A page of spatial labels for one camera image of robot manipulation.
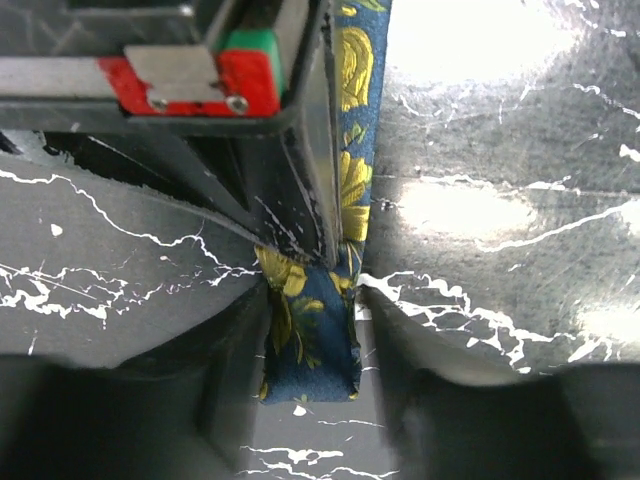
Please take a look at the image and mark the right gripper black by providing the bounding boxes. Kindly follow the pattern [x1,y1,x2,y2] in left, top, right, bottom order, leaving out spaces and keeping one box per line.
[1,1,332,136]

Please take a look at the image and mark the blue yellow floral tie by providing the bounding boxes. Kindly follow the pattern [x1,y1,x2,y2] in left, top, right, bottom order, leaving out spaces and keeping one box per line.
[255,1,392,404]

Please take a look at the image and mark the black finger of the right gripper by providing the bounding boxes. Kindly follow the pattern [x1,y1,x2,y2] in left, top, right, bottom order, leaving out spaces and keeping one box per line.
[45,19,341,264]

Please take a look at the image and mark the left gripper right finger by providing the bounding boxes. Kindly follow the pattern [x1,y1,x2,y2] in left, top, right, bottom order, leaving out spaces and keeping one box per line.
[361,287,639,479]

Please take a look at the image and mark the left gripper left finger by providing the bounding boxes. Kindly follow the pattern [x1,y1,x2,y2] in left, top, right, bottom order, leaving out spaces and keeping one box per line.
[1,281,269,479]

